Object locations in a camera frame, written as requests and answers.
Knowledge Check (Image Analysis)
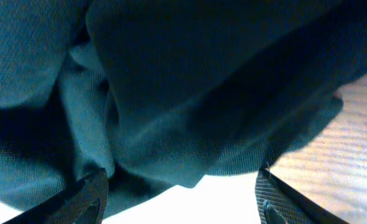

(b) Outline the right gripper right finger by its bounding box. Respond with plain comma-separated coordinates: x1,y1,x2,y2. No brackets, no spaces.
255,169,348,224

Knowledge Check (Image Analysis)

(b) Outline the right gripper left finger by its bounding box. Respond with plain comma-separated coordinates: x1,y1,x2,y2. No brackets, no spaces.
4,168,109,224

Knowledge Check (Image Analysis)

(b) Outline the black t-shirt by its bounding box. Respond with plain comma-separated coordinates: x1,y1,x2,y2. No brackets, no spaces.
0,0,367,216

